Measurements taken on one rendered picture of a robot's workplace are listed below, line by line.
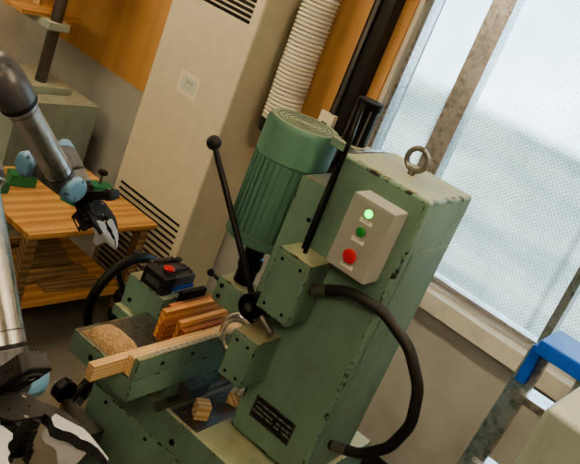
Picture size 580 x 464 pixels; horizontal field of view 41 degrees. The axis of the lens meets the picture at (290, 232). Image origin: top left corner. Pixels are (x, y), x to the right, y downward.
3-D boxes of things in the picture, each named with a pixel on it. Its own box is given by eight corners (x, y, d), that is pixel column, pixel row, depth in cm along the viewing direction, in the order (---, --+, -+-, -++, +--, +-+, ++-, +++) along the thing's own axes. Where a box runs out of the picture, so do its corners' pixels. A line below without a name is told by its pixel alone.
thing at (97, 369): (246, 328, 210) (251, 315, 209) (251, 331, 209) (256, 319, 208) (83, 377, 165) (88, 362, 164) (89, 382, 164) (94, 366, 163)
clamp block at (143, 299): (158, 293, 216) (168, 265, 213) (191, 319, 209) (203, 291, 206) (119, 301, 204) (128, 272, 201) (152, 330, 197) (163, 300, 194)
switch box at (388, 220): (340, 256, 164) (369, 189, 158) (377, 281, 159) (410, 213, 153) (324, 260, 159) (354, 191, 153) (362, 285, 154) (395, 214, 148)
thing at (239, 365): (242, 363, 182) (260, 319, 178) (263, 379, 179) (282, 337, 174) (215, 372, 174) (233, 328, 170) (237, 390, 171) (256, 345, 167)
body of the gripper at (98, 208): (98, 230, 230) (81, 196, 232) (115, 215, 226) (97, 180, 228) (78, 234, 224) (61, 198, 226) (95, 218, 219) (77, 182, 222)
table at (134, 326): (210, 289, 235) (216, 272, 233) (284, 346, 221) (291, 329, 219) (42, 328, 186) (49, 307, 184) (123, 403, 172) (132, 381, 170)
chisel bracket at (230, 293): (226, 298, 202) (237, 271, 199) (264, 328, 196) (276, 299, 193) (207, 303, 196) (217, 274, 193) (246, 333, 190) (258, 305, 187)
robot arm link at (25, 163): (39, 163, 211) (72, 160, 220) (15, 145, 216) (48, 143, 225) (33, 189, 214) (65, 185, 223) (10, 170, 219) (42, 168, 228)
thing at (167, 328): (221, 319, 209) (226, 305, 207) (226, 323, 208) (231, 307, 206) (155, 338, 189) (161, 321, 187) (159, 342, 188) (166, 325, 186)
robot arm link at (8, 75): (29, 56, 178) (98, 188, 218) (1, 38, 183) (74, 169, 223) (-12, 86, 174) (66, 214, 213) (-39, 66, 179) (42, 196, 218)
